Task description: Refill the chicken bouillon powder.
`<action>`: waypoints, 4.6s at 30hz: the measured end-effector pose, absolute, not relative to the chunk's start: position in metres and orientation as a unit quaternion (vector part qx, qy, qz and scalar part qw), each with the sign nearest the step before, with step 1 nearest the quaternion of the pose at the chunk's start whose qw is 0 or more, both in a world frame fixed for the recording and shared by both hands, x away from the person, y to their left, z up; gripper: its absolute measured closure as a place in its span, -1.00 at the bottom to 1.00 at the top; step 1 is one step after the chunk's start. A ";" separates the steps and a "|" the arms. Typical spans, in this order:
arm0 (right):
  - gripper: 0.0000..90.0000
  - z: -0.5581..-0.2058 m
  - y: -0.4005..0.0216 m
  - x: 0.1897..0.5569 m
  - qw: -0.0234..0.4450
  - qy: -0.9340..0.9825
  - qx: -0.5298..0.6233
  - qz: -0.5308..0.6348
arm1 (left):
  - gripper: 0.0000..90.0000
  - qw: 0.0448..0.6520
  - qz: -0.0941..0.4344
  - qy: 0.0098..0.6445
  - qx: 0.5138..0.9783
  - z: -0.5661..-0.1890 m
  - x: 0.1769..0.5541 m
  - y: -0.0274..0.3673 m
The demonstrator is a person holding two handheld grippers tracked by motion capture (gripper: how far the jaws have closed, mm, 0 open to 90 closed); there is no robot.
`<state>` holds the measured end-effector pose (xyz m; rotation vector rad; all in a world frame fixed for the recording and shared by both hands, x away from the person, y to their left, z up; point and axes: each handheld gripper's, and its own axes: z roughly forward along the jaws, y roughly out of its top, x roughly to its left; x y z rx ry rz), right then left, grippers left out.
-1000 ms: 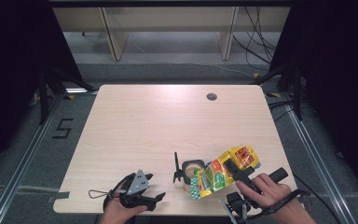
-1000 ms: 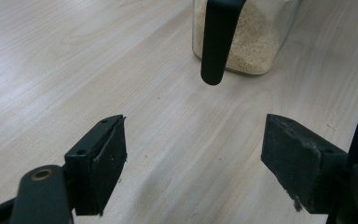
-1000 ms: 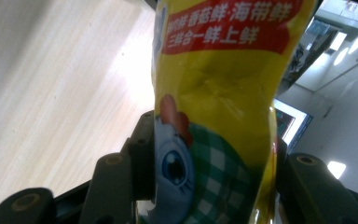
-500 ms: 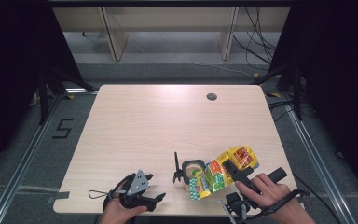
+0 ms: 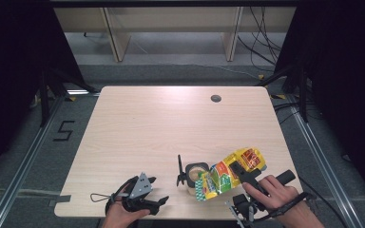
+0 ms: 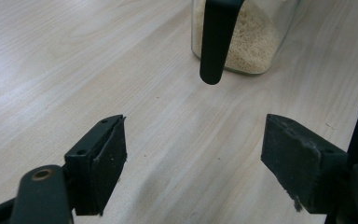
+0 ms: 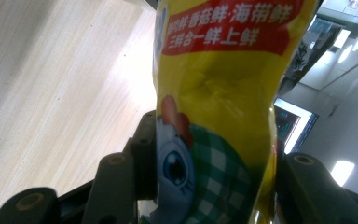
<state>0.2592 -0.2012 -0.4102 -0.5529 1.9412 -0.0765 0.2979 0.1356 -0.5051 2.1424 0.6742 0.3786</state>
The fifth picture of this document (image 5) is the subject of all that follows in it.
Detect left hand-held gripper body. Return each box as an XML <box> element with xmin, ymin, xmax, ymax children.
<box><xmin>122</xmin><ymin>172</ymin><xmax>160</xmax><ymax>217</ymax></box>

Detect black tripod stand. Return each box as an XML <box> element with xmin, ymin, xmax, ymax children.
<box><xmin>37</xmin><ymin>67</ymin><xmax>98</xmax><ymax>127</ymax></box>
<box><xmin>255</xmin><ymin>63</ymin><xmax>310</xmax><ymax>124</ymax></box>

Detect clear jar with black lid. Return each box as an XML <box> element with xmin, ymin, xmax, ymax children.
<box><xmin>176</xmin><ymin>154</ymin><xmax>211</xmax><ymax>197</ymax></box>

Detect person's left hand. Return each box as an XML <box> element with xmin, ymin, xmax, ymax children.
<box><xmin>102</xmin><ymin>186</ymin><xmax>151</xmax><ymax>228</ymax></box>

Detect beige granules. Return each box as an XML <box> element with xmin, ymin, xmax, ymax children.
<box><xmin>188</xmin><ymin>164</ymin><xmax>207</xmax><ymax>183</ymax></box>

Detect yellow printed seasoning bag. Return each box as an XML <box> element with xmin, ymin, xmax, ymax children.
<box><xmin>194</xmin><ymin>146</ymin><xmax>267</xmax><ymax>202</ymax></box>

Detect black curtain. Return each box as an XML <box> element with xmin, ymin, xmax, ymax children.
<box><xmin>0</xmin><ymin>0</ymin><xmax>85</xmax><ymax>179</ymax></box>
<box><xmin>275</xmin><ymin>0</ymin><xmax>365</xmax><ymax>191</ymax></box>

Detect thick black cable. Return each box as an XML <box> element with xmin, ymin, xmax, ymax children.
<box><xmin>259</xmin><ymin>191</ymin><xmax>317</xmax><ymax>222</ymax></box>
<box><xmin>105</xmin><ymin>175</ymin><xmax>140</xmax><ymax>217</ymax></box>

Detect bundle of black cables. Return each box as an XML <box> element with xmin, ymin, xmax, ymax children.
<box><xmin>237</xmin><ymin>6</ymin><xmax>283</xmax><ymax>73</ymax></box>

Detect thin wire loop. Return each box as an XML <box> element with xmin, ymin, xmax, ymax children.
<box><xmin>89</xmin><ymin>192</ymin><xmax>114</xmax><ymax>203</ymax></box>

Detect light wooden shelf unit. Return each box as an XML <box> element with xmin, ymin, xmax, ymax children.
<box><xmin>52</xmin><ymin>6</ymin><xmax>298</xmax><ymax>63</ymax></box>

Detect black floor cables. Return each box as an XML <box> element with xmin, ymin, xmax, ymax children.
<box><xmin>272</xmin><ymin>100</ymin><xmax>302</xmax><ymax>125</ymax></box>

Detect short silver rail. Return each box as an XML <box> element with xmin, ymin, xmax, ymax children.
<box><xmin>66</xmin><ymin>89</ymin><xmax>102</xmax><ymax>97</ymax></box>

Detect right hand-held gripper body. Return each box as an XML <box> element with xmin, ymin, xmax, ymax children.
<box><xmin>224</xmin><ymin>169</ymin><xmax>297</xmax><ymax>228</ymax></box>

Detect black frame beam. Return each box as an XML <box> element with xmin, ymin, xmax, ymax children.
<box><xmin>48</xmin><ymin>0</ymin><xmax>298</xmax><ymax>9</ymax></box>

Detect thin black cable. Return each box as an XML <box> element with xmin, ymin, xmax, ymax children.
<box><xmin>298</xmin><ymin>176</ymin><xmax>350</xmax><ymax>228</ymax></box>

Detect person's right hand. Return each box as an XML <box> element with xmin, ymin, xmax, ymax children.
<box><xmin>241</xmin><ymin>175</ymin><xmax>300</xmax><ymax>212</ymax></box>

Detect long aluminium floor rail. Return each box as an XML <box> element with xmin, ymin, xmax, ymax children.
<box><xmin>0</xmin><ymin>94</ymin><xmax>66</xmax><ymax>228</ymax></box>
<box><xmin>286</xmin><ymin>94</ymin><xmax>365</xmax><ymax>228</ymax></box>

